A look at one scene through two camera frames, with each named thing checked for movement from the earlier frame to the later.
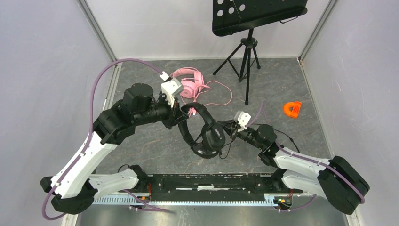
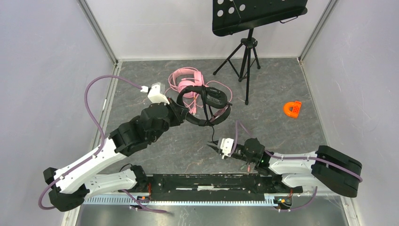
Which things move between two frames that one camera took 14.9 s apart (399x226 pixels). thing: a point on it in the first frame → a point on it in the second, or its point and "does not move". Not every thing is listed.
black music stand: [229, 17] does not move
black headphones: [213, 136] → [216, 108]
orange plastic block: [296, 105] does not move
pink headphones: [190, 87] does not move
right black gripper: [230, 125] → [218, 150]
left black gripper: [175, 115] does not move
